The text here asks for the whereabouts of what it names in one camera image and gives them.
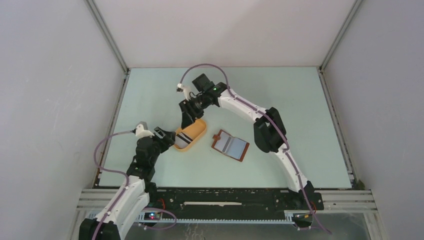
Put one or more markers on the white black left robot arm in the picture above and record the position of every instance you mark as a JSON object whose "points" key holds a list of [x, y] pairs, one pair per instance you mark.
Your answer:
{"points": [[137, 190]]}

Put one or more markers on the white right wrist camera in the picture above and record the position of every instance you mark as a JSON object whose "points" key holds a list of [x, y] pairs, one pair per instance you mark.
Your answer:
{"points": [[186, 90]]}

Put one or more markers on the brown leather card holder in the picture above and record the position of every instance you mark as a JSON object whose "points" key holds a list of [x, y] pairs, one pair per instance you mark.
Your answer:
{"points": [[230, 146]]}

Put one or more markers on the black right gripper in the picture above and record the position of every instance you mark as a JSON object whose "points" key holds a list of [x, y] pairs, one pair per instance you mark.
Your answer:
{"points": [[187, 118]]}

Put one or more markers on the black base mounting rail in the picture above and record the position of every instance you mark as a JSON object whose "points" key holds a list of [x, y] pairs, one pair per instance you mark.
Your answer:
{"points": [[238, 204]]}

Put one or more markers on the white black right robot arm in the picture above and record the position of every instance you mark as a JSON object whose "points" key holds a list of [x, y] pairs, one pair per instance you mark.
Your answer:
{"points": [[268, 128]]}

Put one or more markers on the white striped credit cards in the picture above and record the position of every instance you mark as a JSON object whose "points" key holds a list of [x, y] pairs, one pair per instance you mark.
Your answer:
{"points": [[182, 140]]}

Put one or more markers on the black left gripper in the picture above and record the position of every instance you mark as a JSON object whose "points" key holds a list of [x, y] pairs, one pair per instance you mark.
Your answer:
{"points": [[167, 140]]}

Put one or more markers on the orange plastic tray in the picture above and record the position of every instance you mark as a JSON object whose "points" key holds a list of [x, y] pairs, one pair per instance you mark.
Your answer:
{"points": [[195, 131]]}

